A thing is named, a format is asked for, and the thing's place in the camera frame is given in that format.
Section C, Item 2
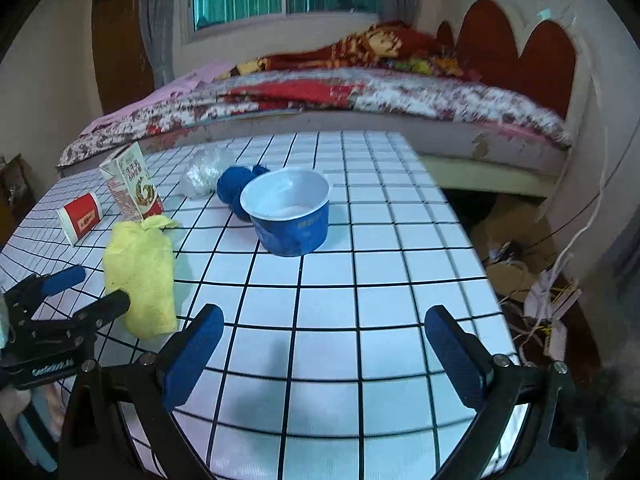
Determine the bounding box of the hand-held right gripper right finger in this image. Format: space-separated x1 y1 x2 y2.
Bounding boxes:
424 305 581 480

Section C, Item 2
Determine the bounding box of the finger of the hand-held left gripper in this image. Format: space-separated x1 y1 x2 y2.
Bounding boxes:
30 289 132 346
5 266 87 326

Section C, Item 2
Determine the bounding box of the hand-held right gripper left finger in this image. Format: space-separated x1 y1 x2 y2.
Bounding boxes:
57 304 225 480

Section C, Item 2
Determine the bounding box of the yellow cloth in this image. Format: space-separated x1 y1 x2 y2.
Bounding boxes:
102 215 182 337

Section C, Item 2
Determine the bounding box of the red paper cup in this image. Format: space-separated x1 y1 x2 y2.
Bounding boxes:
56 191 104 247

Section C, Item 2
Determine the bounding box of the small cream red carton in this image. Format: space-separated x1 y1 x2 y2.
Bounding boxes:
99 141 165 221

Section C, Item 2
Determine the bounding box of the blue paper bowl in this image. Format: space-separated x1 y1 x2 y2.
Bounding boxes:
240 169 332 258

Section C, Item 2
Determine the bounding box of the clear plastic bag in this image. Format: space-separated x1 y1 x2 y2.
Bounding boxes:
180 147 236 198

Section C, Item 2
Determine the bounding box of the dark blue ball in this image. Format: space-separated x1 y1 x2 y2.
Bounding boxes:
216 164 271 223

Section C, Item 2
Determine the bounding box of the white checkered tablecloth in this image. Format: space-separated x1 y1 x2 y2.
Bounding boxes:
0 131 531 480

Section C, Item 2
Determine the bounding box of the dark wooden furniture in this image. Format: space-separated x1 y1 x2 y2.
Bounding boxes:
0 154 38 241

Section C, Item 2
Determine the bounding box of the white router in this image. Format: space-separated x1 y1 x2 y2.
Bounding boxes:
525 270 583 361

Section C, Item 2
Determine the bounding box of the flattened cardboard box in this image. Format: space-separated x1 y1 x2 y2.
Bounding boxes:
470 200 551 261

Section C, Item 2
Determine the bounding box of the dark fuzzy cloth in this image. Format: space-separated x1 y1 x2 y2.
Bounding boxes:
575 365 640 480

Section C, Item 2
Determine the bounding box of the white bed base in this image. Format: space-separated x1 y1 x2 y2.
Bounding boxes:
200 110 601 201

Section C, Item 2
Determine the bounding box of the pink sheet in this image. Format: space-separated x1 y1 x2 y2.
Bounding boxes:
77 60 236 136

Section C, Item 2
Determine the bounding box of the brown wooden door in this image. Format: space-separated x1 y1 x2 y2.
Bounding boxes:
91 0 156 116

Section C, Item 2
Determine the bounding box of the floral bedsheet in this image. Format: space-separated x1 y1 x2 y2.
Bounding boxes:
57 67 573 168

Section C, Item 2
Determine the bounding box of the red scalloped headboard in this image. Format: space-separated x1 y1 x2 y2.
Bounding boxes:
435 0 596 121

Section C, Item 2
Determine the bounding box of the red printed blanket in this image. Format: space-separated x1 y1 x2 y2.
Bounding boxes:
235 20 481 81

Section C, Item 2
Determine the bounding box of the thick white cable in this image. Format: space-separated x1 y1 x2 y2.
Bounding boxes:
510 145 613 361

